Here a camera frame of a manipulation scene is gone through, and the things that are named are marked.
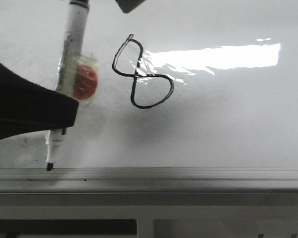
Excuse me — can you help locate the aluminium whiteboard frame rail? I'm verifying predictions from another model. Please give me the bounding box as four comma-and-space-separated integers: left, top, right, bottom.
0, 167, 298, 194

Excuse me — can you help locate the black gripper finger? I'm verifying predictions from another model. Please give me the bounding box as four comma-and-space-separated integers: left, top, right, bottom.
0, 63, 78, 140
115, 0, 146, 13

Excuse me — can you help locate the red magnet taped to marker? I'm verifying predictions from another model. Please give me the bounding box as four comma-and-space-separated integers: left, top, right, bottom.
70, 53, 99, 108

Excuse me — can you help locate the white whiteboard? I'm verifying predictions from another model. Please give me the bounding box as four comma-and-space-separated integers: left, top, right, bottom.
0, 0, 298, 170

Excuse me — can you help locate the white black whiteboard marker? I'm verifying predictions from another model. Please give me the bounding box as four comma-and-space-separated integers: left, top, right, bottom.
46, 0, 89, 171

